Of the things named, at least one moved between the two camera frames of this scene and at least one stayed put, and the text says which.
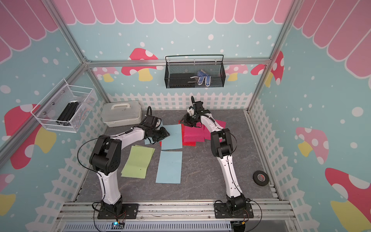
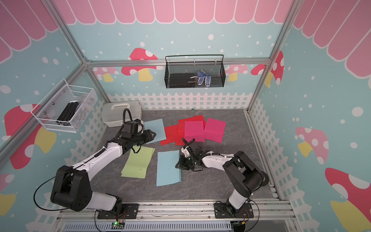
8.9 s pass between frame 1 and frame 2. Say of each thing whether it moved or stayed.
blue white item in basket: stayed
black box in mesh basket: stayed
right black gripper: moved
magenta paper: stayed
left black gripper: moved
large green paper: stayed
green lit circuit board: stayed
